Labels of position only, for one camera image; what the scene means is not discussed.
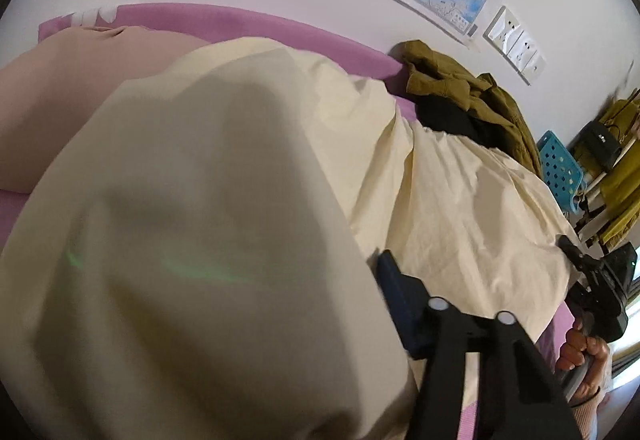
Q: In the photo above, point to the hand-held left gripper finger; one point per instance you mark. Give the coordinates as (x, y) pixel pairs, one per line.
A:
(395, 290)

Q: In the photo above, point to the person's right hand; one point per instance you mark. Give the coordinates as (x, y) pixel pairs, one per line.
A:
(580, 345)

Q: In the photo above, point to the person's right forearm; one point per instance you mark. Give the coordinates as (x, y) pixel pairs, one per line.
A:
(587, 420)

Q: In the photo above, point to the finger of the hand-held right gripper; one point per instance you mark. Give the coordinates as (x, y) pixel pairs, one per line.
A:
(575, 252)

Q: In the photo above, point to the olive green jacket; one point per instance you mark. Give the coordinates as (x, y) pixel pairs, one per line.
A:
(450, 69)

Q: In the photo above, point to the beige pink pillow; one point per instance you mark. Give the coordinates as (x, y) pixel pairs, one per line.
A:
(75, 84)

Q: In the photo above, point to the black cloth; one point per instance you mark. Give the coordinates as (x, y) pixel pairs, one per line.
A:
(445, 117)

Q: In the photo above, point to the white wall socket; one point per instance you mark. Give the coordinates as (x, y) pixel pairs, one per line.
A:
(534, 65)
(520, 48)
(501, 29)

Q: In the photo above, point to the blue perforated plastic basket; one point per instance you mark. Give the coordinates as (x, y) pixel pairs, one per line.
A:
(560, 169)

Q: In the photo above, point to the cream yellow shirt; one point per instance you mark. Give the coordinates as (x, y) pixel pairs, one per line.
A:
(200, 169)

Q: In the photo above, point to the rack with yellow clothes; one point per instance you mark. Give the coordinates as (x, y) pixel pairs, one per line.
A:
(622, 190)

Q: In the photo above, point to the pink bed sheet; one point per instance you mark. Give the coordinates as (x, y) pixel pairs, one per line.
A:
(300, 32)

